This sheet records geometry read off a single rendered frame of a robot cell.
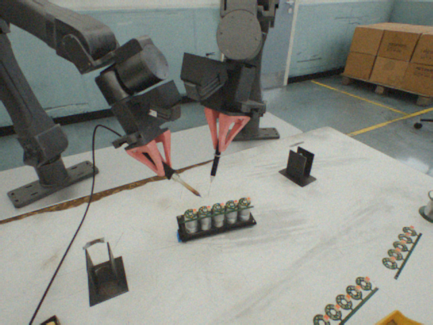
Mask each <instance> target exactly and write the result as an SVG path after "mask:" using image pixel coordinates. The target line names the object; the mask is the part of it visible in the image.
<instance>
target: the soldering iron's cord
mask: <svg viewBox="0 0 433 325"><path fill-rule="evenodd" d="M99 126H102V127H105V128H106V129H109V130H111V131H112V132H114V133H115V134H117V135H119V136H120V137H121V136H122V135H121V134H119V133H118V132H116V131H115V130H113V129H111V128H109V127H107V126H105V125H102V124H98V125H96V126H95V129H94V132H93V186H92V191H91V197H90V200H89V202H88V205H87V208H86V211H85V214H84V215H83V218H82V220H81V222H80V224H79V227H78V229H77V230H76V232H75V234H74V236H73V238H72V240H71V242H70V244H69V246H68V248H67V249H66V252H65V253H64V256H63V257H62V260H61V261H60V264H59V265H58V267H57V269H56V271H55V273H54V274H53V276H52V278H51V280H50V282H49V284H48V286H47V288H46V290H45V292H44V294H43V296H42V298H41V300H40V302H39V304H38V307H37V309H36V311H35V313H34V315H33V317H32V319H31V320H30V322H29V323H28V325H32V323H33V322H34V320H35V318H36V316H37V314H38V312H39V310H40V308H41V304H42V302H43V300H44V298H45V296H46V294H47V292H48V290H49V288H50V286H51V284H52V282H53V280H54V278H55V276H56V274H57V272H58V270H59V269H60V268H61V266H62V263H63V261H64V259H65V257H66V255H67V253H68V251H69V249H70V247H71V245H72V243H73V241H74V239H75V237H76V235H77V233H78V231H79V230H80V228H81V225H82V223H83V221H84V219H85V216H86V214H87V211H88V208H89V206H90V204H91V200H92V197H93V191H94V186H95V132H96V130H97V128H98V127H99Z"/></svg>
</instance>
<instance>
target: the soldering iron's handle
mask: <svg viewBox="0 0 433 325"><path fill-rule="evenodd" d="M142 154H143V155H144V156H145V157H146V158H147V159H148V160H149V161H150V162H152V163H154V164H155V165H156V163H155V162H154V160H152V159H151V158H150V156H149V154H148V153H146V152H145V153H144V152H142ZM162 164H163V167H164V172H165V176H167V178H168V180H170V179H171V177H172V175H173V174H174V173H176V172H177V170H176V169H173V168H172V167H171V166H169V165H168V164H166V163H165V162H164V161H163V160H162Z"/></svg>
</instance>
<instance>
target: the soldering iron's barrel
mask: <svg viewBox="0 0 433 325"><path fill-rule="evenodd" d="M171 179H173V180H174V181H178V182H179V183H181V184H182V185H183V186H185V187H186V188H187V189H188V190H190V191H191V192H193V194H195V195H196V196H198V195H199V194H200V193H199V192H197V191H196V190H195V189H194V188H193V187H191V186H190V185H189V184H188V183H186V182H185V181H183V180H182V179H181V178H180V175H178V174H177V173H174V174H173V175H172V177H171Z"/></svg>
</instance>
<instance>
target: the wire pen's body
mask: <svg viewBox="0 0 433 325"><path fill-rule="evenodd" d="M213 155H214V159H213V162H212V167H211V170H210V175H211V176H215V175H216V172H217V167H218V163H219V159H220V157H222V155H221V152H219V139H218V142H217V145H216V150H215V153H213Z"/></svg>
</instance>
